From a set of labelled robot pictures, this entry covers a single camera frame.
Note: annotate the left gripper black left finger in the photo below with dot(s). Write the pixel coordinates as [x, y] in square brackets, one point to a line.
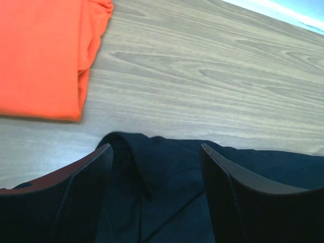
[62, 206]

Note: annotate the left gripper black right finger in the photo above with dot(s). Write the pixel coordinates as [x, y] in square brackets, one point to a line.
[247, 207]

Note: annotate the black t-shirt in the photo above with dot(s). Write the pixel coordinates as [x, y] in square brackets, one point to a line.
[156, 191]

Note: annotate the folded orange t-shirt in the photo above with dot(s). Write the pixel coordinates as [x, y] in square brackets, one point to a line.
[47, 49]

